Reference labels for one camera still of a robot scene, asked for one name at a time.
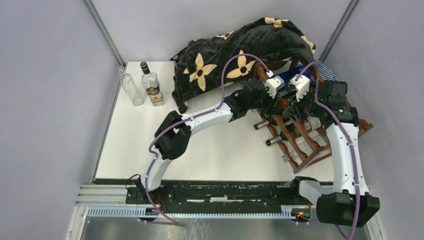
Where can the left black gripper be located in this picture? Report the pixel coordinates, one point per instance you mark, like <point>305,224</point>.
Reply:
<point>274,106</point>

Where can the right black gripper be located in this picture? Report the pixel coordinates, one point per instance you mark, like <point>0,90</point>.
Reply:
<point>296,107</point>

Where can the blue liquid square bottle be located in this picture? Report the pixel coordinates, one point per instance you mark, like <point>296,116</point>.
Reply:
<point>289,74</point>

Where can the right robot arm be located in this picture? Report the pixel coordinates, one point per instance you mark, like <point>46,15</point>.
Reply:
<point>349,202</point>

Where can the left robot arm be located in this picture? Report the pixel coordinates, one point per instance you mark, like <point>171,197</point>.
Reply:
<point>173,135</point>

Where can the wooden wine rack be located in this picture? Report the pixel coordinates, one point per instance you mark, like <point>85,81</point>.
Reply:
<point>298,139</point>

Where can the clear bottle black cap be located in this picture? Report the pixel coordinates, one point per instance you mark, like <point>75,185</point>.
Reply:
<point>151,85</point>

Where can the tall clear glass bottle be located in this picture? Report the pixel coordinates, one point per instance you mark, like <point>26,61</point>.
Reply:
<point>128,84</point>

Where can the blue striped cloth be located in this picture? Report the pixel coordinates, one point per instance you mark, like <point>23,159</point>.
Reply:
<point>325,72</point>

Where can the black floral blanket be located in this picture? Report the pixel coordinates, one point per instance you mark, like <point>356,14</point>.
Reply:
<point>206,64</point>

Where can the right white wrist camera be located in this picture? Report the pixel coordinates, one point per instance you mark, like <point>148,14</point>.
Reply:
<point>301,85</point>

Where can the white slotted cable duct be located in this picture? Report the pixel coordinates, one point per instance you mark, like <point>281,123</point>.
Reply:
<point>146,213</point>

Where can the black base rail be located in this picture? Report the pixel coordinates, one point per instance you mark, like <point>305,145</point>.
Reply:
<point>216,197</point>

